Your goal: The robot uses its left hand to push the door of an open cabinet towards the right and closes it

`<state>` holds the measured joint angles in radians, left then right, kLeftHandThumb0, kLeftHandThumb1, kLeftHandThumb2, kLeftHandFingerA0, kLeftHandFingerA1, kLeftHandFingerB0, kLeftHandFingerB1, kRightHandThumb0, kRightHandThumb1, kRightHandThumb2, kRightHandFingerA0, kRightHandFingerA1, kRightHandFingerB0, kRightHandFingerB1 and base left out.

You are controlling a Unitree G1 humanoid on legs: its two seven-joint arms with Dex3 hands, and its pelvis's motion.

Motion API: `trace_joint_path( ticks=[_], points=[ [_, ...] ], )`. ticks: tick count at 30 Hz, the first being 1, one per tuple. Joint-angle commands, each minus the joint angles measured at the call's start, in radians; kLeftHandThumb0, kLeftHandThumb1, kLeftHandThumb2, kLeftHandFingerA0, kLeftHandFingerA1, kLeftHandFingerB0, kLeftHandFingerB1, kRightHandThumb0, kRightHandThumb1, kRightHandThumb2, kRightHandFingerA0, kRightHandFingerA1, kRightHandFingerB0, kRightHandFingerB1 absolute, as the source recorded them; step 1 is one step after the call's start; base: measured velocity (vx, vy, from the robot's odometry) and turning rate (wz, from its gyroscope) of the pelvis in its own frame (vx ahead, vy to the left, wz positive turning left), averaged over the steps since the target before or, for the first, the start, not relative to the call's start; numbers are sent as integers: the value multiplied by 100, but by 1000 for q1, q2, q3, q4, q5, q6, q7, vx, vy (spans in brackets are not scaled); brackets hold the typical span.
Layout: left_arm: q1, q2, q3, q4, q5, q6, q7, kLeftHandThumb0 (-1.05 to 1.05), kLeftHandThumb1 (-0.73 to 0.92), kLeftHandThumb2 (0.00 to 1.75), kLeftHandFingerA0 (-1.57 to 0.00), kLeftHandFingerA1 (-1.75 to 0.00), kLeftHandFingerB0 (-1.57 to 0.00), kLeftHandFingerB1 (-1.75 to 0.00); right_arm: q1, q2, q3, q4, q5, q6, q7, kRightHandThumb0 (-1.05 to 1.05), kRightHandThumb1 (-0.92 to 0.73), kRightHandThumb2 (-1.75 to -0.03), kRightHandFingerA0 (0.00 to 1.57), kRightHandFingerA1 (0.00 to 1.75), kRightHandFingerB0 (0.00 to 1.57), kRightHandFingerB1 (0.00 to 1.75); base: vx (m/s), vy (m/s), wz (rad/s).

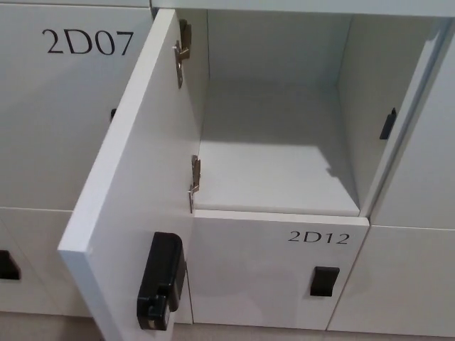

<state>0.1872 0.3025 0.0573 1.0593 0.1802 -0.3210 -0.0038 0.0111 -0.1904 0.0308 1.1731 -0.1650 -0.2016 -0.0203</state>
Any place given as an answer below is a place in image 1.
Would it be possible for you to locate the large metal door hinge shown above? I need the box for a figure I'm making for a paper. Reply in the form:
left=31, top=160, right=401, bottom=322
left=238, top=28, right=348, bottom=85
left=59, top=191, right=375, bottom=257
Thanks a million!
left=173, top=18, right=193, bottom=89

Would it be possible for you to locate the black recessed handle partly cropped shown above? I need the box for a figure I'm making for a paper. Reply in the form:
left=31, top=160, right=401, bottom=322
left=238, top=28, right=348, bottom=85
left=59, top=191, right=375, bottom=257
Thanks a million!
left=0, top=249, right=22, bottom=281

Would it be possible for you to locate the black lock box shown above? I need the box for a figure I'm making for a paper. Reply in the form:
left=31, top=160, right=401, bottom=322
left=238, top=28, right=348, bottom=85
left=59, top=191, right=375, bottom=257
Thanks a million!
left=136, top=231, right=187, bottom=330

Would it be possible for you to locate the white locker door 2D12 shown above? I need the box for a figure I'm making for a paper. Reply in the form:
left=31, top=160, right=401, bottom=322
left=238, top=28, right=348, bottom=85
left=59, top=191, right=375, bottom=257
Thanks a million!
left=191, top=208, right=370, bottom=329

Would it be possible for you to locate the small metal door hinge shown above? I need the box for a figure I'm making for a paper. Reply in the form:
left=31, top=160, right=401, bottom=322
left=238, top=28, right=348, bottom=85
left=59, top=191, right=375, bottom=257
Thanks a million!
left=188, top=154, right=202, bottom=214

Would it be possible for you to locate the white locker door 2D07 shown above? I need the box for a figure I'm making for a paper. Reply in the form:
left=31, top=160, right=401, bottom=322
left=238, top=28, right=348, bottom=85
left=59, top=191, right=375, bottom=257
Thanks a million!
left=0, top=4, right=150, bottom=212

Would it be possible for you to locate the tall white locker door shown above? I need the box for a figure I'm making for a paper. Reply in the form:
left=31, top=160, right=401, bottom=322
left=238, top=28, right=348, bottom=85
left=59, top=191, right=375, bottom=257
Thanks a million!
left=370, top=21, right=455, bottom=231

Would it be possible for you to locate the open white locker door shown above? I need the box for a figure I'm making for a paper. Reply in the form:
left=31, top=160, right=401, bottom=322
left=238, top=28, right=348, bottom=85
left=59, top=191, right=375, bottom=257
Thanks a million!
left=58, top=9, right=210, bottom=341

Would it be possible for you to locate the white locker door with cropped handle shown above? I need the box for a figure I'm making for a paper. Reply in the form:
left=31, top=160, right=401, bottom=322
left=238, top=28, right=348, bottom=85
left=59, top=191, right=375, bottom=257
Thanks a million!
left=0, top=207, right=100, bottom=319

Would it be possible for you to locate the black recessed handle on 2D12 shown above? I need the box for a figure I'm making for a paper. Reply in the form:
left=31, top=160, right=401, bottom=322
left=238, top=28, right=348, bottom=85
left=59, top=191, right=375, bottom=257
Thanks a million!
left=309, top=266, right=341, bottom=297

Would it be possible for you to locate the plain white locker door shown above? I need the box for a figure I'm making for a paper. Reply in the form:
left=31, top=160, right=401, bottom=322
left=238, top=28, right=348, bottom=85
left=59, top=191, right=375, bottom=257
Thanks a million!
left=333, top=223, right=455, bottom=337

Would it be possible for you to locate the black lock strike plate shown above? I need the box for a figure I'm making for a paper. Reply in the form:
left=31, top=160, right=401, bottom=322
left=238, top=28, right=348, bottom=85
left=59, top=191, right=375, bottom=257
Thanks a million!
left=379, top=107, right=397, bottom=140

